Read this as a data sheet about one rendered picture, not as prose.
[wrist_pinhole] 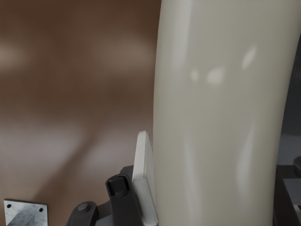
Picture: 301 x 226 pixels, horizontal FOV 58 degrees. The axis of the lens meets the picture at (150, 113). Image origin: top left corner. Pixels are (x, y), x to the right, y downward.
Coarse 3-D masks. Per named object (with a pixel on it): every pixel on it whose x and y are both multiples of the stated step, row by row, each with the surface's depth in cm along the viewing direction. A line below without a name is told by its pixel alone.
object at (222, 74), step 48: (192, 0) 5; (240, 0) 5; (288, 0) 5; (192, 48) 5; (240, 48) 5; (288, 48) 5; (192, 96) 5; (240, 96) 5; (192, 144) 5; (240, 144) 5; (192, 192) 6; (240, 192) 6
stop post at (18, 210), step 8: (8, 200) 122; (16, 200) 122; (8, 208) 123; (16, 208) 122; (24, 208) 122; (32, 208) 121; (40, 208) 121; (8, 216) 124; (16, 216) 121; (24, 216) 121; (32, 216) 122; (40, 216) 122; (8, 224) 116; (16, 224) 116; (24, 224) 116; (32, 224) 121; (40, 224) 123
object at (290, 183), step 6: (282, 168) 13; (288, 168) 13; (282, 174) 13; (288, 174) 12; (294, 174) 12; (288, 180) 12; (294, 180) 12; (300, 180) 12; (288, 186) 12; (294, 186) 12; (300, 186) 12; (288, 192) 12; (294, 192) 12; (300, 192) 12; (294, 198) 12; (300, 198) 12; (294, 204) 13; (300, 204) 12
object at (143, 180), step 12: (144, 132) 20; (144, 144) 18; (144, 156) 16; (144, 168) 15; (132, 180) 14; (144, 180) 14; (144, 192) 14; (144, 204) 14; (144, 216) 14; (156, 216) 15
